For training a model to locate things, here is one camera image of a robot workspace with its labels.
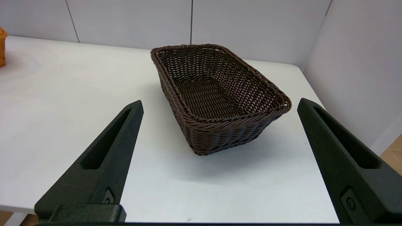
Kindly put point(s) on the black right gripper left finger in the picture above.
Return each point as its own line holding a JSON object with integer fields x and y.
{"x": 103, "y": 175}

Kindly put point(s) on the dark brown wicker basket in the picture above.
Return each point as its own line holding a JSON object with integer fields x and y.
{"x": 213, "y": 100}

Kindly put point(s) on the orange wicker basket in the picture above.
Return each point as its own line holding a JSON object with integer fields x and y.
{"x": 2, "y": 47}

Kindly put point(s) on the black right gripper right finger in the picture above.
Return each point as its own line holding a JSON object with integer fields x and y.
{"x": 361, "y": 188}

